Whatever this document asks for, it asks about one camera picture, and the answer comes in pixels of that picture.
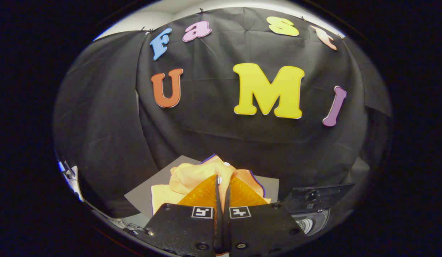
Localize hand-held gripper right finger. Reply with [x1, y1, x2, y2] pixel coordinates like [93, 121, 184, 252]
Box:
[223, 177, 309, 256]

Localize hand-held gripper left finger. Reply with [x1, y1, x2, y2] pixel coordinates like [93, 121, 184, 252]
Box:
[142, 174, 223, 256]

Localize yellow orange garment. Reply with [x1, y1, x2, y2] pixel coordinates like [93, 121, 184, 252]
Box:
[151, 154, 272, 216]

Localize small grey cabinet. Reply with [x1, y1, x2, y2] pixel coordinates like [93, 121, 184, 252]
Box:
[124, 155, 279, 219]

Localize black backdrop cloth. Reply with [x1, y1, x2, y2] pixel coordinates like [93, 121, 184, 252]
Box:
[53, 7, 392, 218]

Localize blue white object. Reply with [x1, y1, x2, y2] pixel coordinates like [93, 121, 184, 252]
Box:
[58, 157, 84, 202]

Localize thin black cables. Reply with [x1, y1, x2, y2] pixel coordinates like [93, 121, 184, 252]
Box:
[114, 218, 147, 233]

